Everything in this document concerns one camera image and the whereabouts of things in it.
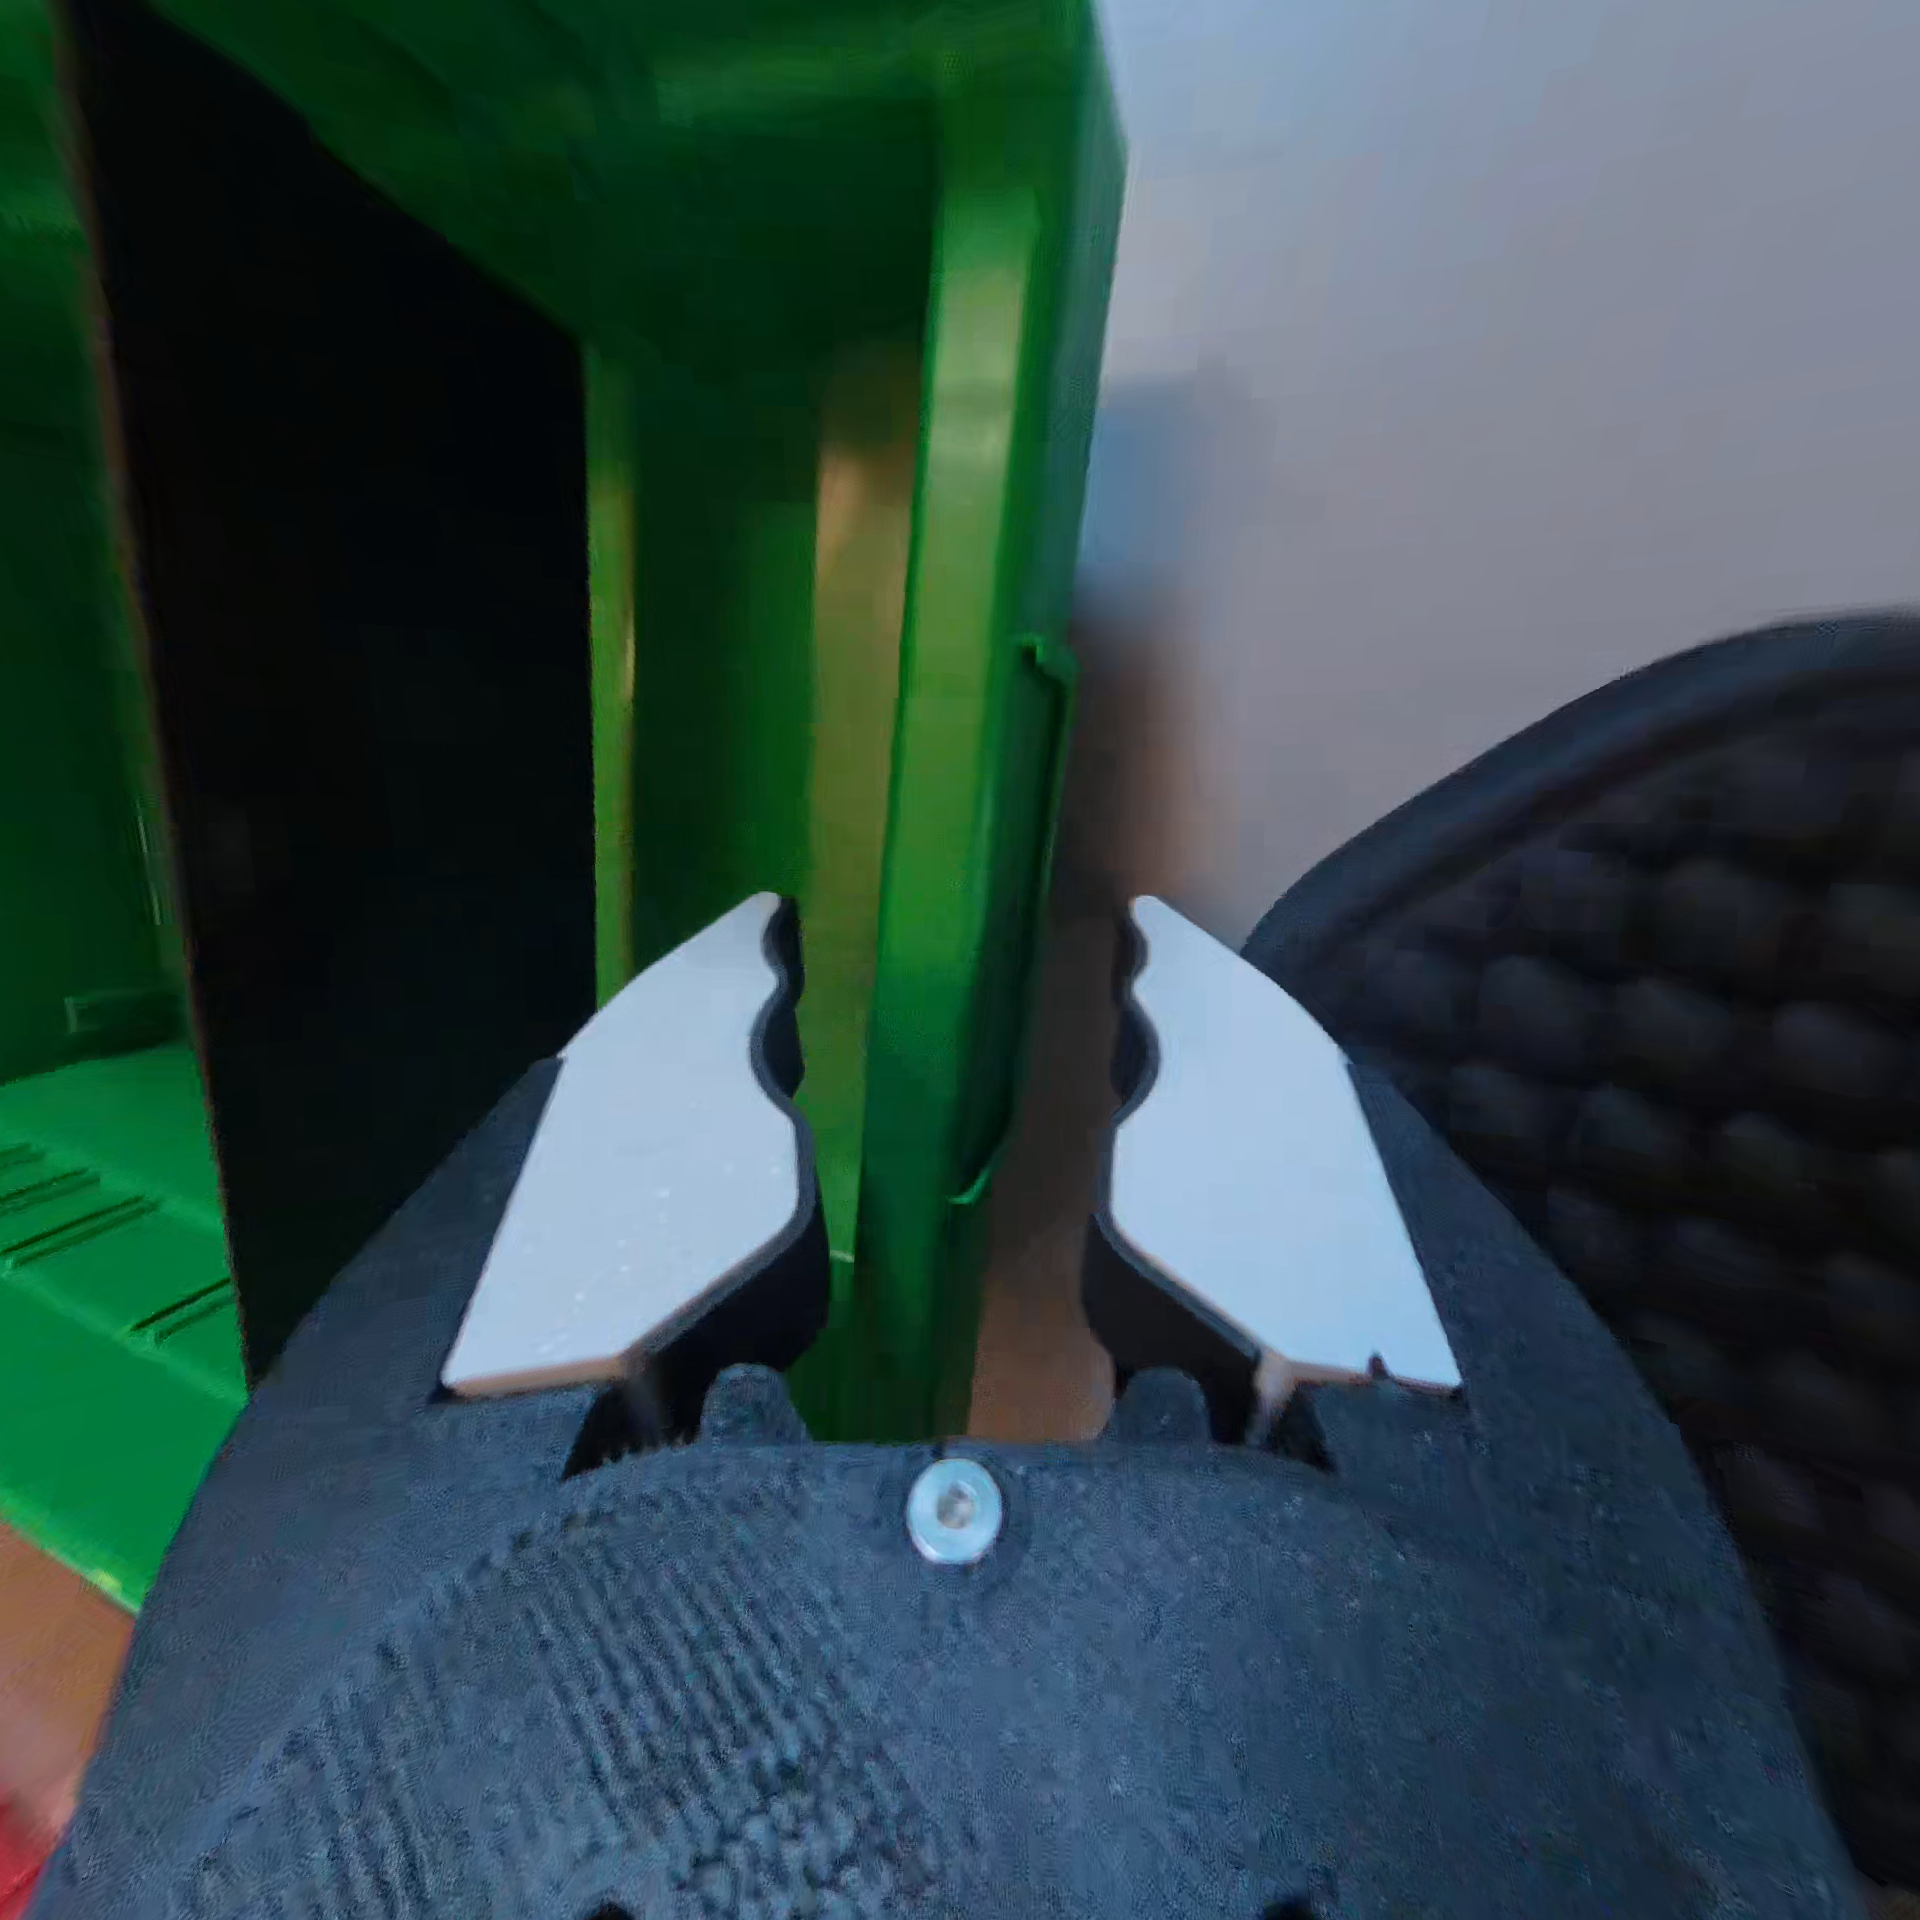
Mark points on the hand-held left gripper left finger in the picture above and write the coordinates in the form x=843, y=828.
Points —
x=645, y=1172

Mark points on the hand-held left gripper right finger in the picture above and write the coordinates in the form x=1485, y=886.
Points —
x=1275, y=1184

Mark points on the black bumpy padded object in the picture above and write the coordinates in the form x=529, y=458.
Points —
x=1650, y=1050

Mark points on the green plastic crate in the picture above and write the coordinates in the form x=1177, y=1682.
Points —
x=749, y=224

